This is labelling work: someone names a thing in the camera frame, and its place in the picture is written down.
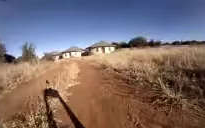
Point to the cream house with grey roof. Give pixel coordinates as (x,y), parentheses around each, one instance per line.
(72,52)
(56,56)
(102,48)

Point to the red dirt track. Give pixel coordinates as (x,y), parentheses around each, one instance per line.
(93,96)

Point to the dry grass strip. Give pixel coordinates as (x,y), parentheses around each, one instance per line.
(67,78)

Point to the row of trees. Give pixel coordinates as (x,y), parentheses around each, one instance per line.
(138,42)

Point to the dry grass field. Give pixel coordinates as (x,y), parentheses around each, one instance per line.
(170,66)

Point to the thin green tree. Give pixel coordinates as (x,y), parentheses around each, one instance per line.
(28,53)

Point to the dry grass verge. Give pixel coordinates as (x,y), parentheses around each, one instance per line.
(10,75)

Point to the dark bush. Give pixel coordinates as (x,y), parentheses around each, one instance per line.
(9,58)

